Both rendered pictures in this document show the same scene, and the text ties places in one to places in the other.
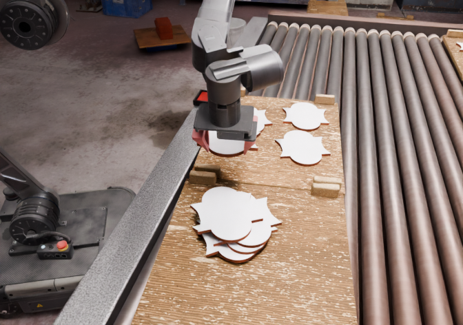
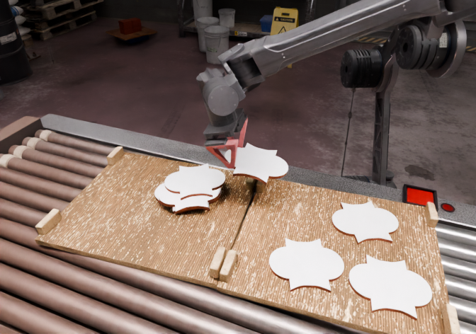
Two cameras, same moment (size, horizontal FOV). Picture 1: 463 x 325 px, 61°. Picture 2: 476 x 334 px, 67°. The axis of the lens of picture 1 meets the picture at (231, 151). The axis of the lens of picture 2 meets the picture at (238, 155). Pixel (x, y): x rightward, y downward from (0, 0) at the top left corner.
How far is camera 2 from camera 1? 0.98 m
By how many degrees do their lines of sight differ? 75
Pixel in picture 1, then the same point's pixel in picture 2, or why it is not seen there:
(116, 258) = (191, 151)
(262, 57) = (216, 81)
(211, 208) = (200, 172)
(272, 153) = (296, 235)
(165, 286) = (155, 164)
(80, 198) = not seen: hidden behind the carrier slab
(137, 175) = not seen: outside the picture
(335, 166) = (266, 290)
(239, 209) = (194, 186)
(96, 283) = (175, 146)
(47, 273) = not seen: hidden behind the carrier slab
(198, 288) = (146, 177)
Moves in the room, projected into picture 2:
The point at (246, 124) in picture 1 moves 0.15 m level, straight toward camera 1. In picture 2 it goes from (210, 130) to (141, 124)
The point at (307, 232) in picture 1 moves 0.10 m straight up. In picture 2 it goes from (172, 240) to (167, 205)
